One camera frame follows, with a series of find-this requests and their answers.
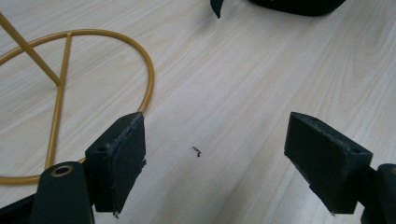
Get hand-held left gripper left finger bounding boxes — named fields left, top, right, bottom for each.
left=84, top=111, right=148, bottom=218

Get gold metal wire stand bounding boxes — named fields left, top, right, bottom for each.
left=0, top=12, right=156, bottom=186

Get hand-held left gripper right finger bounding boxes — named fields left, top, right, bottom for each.
left=283, top=111, right=374, bottom=217

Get black headphones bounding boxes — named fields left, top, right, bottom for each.
left=209, top=0, right=347, bottom=20

